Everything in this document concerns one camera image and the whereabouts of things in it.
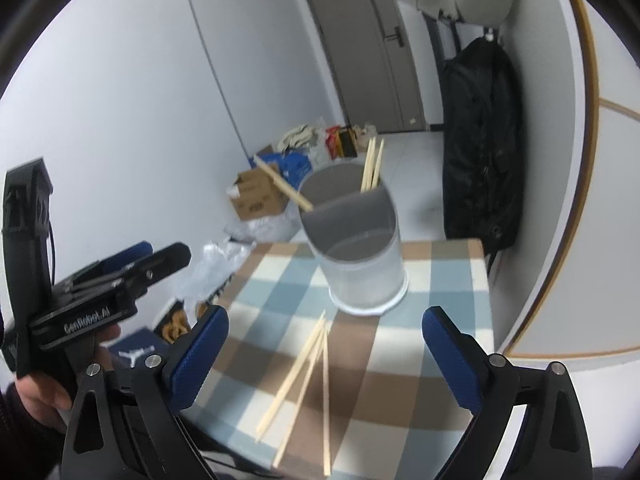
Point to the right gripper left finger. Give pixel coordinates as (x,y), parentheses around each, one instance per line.
(125,423)

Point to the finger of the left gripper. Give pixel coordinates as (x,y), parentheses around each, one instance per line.
(127,256)
(157,266)

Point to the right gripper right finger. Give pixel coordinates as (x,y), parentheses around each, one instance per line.
(552,442)

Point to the person's left hand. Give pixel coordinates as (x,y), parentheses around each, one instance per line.
(44,399)

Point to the clear plastic bags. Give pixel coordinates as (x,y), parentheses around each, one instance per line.
(218,264)

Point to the brown sandals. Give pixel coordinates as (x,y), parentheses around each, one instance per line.
(174,323)

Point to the blue Jordan shoe box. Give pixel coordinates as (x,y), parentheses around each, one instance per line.
(133,349)

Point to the brown cardboard box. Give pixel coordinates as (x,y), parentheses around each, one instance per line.
(253,195)

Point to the grey plastic parcel bag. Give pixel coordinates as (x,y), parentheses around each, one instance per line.
(269,229)

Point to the blue cardboard box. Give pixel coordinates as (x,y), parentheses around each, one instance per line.
(293,166)

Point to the cream tote bag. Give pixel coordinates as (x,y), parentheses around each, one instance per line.
(302,137)

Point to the checkered tablecloth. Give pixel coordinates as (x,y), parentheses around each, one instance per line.
(392,414)

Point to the grey cylindrical utensil holder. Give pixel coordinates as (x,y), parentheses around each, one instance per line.
(355,236)

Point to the red and black snack bag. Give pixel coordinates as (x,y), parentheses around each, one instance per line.
(341,142)

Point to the beige plastic bag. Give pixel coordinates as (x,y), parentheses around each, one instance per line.
(363,135)

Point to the grey entrance door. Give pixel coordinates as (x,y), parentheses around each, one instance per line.
(371,63)

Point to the large black bag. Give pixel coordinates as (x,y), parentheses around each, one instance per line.
(483,172)

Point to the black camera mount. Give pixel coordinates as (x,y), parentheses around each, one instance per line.
(25,233)

